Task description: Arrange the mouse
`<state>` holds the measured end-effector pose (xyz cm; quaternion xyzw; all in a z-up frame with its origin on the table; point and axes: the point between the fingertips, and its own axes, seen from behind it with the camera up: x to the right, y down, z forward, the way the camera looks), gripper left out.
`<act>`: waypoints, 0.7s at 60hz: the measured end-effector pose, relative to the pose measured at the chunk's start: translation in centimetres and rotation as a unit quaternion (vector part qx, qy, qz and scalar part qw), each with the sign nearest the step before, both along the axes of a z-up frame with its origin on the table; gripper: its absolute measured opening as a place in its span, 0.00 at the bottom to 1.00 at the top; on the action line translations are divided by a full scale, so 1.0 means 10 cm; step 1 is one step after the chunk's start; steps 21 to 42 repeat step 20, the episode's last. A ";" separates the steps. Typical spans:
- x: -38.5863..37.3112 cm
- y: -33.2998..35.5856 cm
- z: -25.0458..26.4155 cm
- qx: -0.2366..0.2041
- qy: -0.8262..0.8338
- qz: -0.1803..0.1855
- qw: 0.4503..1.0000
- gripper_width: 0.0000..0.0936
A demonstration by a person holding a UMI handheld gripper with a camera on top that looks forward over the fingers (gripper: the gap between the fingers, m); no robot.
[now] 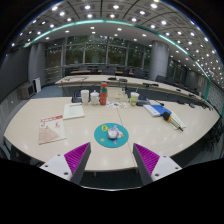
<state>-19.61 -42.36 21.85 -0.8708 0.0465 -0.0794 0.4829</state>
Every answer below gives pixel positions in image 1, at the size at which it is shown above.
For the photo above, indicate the round teal cartoon mouse pad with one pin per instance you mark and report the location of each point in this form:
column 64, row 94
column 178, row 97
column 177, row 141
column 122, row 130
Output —
column 101, row 138

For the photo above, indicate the plain white paper cup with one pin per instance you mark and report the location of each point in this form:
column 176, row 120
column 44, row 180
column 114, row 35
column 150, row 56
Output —
column 85, row 97

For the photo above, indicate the ceiling lights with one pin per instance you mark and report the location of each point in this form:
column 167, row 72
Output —
column 133, row 13

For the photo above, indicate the black desk phone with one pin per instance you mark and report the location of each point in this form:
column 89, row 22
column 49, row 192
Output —
column 76, row 98

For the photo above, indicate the white paper booklet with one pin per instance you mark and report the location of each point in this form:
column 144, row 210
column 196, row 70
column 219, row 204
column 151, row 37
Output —
column 73, row 111

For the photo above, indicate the long curved conference table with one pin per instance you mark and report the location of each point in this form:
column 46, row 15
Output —
column 96, row 80

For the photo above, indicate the green printed paper cup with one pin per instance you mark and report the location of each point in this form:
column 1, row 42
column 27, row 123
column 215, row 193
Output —
column 134, row 99

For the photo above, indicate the colourful sticker sheet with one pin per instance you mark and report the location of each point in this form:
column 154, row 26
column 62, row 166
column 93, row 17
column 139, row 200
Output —
column 117, row 105

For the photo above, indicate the red and white fan booklet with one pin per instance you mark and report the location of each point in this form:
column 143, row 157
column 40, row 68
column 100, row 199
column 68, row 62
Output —
column 50, row 130

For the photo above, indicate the red bottle with green band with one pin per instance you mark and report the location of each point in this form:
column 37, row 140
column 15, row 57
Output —
column 103, row 95

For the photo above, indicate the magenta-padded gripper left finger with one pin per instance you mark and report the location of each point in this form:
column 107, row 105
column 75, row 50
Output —
column 76, row 157

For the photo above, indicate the white standing board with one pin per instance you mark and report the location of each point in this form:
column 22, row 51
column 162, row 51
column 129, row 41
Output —
column 36, row 85

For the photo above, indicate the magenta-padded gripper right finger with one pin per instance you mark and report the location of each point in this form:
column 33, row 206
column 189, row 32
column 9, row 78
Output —
column 146, row 158

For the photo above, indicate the white lidded mug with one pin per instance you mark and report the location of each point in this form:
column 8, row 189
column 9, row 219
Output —
column 94, row 99

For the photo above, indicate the blue and white folder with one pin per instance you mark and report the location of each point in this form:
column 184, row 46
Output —
column 156, row 110

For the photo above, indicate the black desk device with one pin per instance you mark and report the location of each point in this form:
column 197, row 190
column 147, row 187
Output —
column 143, row 101

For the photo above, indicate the cardboard box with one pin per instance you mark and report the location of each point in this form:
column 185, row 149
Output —
column 117, row 95

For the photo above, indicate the black office chairs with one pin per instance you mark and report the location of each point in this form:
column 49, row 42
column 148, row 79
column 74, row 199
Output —
column 213, row 136

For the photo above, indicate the silver grey computer mouse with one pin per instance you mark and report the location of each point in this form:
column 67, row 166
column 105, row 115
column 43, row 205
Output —
column 112, row 133

